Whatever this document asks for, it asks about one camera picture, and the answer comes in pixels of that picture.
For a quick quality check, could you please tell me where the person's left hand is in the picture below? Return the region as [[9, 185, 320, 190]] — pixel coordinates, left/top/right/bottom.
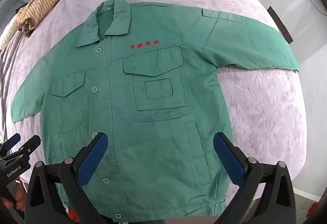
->
[[1, 181, 26, 212]]

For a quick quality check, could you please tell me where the green work jacket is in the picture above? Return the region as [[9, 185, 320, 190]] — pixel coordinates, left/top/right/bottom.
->
[[11, 0, 299, 222]]

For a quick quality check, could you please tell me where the dark wall strip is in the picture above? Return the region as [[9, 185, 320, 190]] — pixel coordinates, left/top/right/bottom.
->
[[267, 6, 293, 44]]

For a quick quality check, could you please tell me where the red floor object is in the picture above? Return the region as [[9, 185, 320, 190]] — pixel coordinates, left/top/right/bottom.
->
[[301, 202, 318, 218]]

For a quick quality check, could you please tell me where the cream pillow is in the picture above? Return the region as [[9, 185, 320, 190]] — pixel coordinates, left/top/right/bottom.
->
[[0, 15, 18, 50]]

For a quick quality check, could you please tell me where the lavender bed blanket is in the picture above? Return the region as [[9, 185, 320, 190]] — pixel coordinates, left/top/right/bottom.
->
[[1, 0, 307, 176]]

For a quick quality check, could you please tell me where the beige striped folded garment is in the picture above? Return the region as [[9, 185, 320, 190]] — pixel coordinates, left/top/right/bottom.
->
[[17, 0, 60, 37]]

